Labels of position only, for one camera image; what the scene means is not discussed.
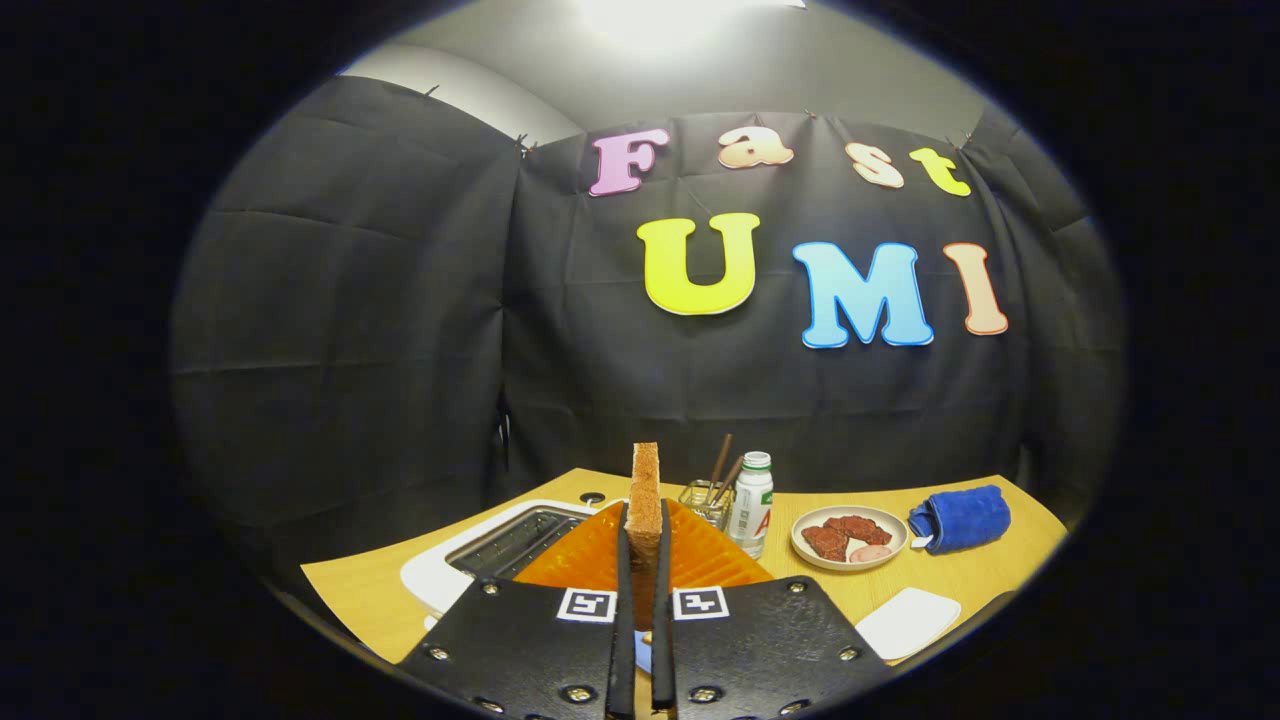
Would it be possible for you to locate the beige round plate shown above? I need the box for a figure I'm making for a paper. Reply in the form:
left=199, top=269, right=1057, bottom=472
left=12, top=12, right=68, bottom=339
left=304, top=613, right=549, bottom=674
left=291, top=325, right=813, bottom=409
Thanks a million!
left=790, top=505, right=909, bottom=572

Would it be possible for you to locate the wire utensil holder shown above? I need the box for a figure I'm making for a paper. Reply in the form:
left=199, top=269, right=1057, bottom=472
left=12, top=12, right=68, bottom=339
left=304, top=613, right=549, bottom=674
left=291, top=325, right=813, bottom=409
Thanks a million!
left=678, top=480, right=736, bottom=531

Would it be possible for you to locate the white square plate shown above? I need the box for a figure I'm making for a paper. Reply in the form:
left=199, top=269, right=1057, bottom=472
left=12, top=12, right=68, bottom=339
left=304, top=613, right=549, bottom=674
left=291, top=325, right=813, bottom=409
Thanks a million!
left=855, top=587, right=963, bottom=663

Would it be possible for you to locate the blue folded towel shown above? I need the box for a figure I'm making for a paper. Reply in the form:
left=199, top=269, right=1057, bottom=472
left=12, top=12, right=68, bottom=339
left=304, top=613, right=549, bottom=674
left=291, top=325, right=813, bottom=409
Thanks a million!
left=908, top=485, right=1012, bottom=556

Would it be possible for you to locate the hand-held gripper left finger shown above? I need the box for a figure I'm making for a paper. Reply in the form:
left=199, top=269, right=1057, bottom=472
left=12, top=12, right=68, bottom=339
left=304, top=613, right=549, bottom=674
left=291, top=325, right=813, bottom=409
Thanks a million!
left=398, top=500, right=638, bottom=720

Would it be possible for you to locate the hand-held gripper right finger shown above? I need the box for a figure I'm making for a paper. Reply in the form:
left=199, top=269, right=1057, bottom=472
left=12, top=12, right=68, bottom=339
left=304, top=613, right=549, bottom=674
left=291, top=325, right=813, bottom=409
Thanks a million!
left=652, top=498, right=891, bottom=720

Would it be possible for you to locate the black backdrop cloth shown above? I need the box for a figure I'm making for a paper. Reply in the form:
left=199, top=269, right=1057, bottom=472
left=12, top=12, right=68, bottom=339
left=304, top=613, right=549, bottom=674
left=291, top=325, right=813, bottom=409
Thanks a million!
left=170, top=75, right=1126, bottom=601

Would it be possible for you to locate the cream toaster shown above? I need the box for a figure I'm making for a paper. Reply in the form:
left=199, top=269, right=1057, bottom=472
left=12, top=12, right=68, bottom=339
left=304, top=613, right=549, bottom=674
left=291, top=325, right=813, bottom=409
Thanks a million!
left=400, top=498, right=626, bottom=616

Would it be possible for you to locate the toasted bread slice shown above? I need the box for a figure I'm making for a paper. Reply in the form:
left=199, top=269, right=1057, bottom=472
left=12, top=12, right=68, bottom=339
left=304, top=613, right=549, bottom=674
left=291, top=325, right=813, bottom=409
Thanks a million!
left=625, top=442, right=666, bottom=631

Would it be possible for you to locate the white drink bottle green cap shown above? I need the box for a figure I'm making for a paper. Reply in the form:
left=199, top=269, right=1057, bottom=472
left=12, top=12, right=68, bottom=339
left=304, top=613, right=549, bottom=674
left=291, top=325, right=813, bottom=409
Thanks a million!
left=727, top=451, right=775, bottom=560

